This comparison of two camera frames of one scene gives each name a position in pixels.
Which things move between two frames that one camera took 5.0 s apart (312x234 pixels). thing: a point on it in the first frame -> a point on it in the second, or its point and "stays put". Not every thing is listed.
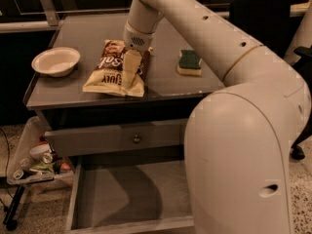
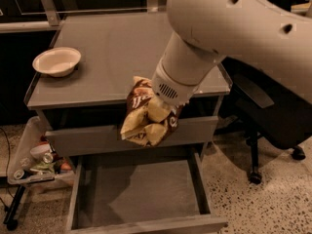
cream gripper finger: (131, 63) -> (158, 109)
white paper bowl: (56, 61) stays put
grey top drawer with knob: (137, 136) stays put
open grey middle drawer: (130, 196) stays put
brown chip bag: (108, 76) -> (136, 118)
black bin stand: (10, 220) stays put
